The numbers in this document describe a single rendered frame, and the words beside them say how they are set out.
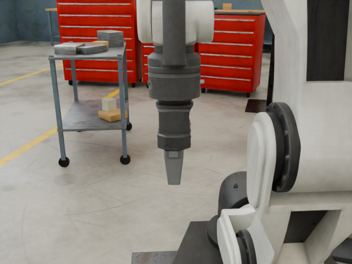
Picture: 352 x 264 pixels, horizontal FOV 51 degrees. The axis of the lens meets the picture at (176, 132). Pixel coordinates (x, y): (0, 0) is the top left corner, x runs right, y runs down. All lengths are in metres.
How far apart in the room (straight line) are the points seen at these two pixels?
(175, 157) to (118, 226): 1.61
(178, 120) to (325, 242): 0.34
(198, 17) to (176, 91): 0.12
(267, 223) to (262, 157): 0.12
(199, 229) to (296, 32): 0.75
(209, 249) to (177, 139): 0.55
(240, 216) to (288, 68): 0.45
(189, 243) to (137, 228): 1.08
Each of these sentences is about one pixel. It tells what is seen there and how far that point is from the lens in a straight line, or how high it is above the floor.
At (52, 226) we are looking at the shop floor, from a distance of 2.26.
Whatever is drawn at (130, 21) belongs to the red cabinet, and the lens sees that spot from 5.01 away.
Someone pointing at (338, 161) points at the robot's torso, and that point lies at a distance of 0.57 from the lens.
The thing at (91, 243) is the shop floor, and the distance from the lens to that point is 2.08.
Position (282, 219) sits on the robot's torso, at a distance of 0.62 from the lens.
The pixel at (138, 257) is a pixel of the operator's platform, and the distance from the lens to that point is 1.32.
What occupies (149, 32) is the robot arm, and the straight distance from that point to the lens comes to 0.60.
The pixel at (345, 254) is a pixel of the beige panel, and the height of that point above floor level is 0.03.
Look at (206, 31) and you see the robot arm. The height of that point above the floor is 1.18.
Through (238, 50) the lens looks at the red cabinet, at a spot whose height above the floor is 0.59.
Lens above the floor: 1.24
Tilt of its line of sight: 21 degrees down
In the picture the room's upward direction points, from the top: straight up
